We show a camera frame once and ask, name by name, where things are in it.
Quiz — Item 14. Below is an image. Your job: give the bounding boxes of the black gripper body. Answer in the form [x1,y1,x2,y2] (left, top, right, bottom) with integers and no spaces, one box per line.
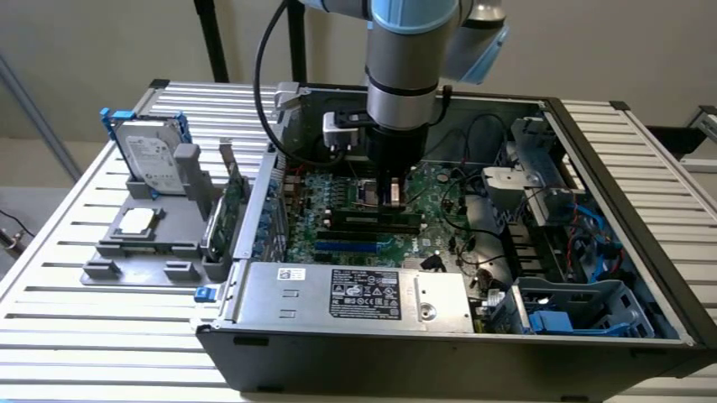
[366,123,430,172]

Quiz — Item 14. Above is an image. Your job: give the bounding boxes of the green RAM stick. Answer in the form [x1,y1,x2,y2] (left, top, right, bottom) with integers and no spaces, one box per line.
[338,212,421,226]

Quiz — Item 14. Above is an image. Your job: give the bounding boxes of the black RAM slot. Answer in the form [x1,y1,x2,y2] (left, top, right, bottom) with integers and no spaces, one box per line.
[326,207,425,237]

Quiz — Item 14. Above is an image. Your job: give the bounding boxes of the black expansion slot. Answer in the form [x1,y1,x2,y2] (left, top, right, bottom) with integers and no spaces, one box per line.
[315,228,381,243]

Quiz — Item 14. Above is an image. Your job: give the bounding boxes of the blue expansion slot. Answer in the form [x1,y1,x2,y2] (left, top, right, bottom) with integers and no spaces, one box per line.
[311,239,381,254]

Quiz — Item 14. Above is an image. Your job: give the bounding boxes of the CPU socket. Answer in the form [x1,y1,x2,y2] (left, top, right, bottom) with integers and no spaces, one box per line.
[349,177,389,207]

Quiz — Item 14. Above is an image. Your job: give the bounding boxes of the green motherboard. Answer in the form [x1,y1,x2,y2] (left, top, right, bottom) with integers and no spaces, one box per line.
[278,160,490,270]

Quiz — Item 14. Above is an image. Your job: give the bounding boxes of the silver power supply unit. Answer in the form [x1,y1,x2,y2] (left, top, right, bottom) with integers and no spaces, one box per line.
[230,261,478,335]

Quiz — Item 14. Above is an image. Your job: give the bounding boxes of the grey metal disk bay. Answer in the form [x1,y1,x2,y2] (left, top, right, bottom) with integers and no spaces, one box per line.
[479,116,588,228]

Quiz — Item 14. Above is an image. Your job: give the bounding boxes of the green graphics card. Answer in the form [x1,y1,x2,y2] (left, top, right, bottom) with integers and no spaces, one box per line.
[202,137,252,262]

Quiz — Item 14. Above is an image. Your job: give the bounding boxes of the black stand pole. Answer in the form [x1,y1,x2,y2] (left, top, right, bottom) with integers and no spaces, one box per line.
[192,0,232,84]
[286,0,310,84]

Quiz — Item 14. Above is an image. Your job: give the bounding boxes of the black open PC case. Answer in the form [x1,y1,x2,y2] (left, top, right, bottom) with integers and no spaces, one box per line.
[194,81,717,394]

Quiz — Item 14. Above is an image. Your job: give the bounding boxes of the grey parts rack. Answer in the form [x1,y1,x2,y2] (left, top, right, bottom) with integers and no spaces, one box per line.
[80,144,251,288]

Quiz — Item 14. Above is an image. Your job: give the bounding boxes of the blue-grey plastic disk bay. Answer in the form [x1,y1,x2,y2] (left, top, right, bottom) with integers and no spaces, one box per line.
[510,275,656,338]

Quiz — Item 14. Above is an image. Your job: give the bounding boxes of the hard disk in blue carrier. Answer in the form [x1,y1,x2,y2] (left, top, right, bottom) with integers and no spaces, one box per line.
[99,107,195,199]

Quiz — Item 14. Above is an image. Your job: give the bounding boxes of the silver CPU chip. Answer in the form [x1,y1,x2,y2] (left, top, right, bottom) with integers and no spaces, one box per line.
[119,207,159,234]

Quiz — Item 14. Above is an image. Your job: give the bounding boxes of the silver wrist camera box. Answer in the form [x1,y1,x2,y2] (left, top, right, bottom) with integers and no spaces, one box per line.
[322,110,370,149]

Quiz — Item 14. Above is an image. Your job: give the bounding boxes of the black wire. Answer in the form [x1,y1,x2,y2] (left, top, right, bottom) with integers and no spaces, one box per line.
[462,113,511,171]

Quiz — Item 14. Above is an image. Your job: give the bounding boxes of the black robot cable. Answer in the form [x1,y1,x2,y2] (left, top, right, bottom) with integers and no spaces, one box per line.
[254,0,347,165]

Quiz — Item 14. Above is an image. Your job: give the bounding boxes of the blue wire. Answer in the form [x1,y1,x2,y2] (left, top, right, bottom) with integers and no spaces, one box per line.
[562,200,626,289]

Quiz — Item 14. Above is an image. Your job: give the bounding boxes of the black clamp with cable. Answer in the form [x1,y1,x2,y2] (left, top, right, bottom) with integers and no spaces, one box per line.
[0,208,37,259]

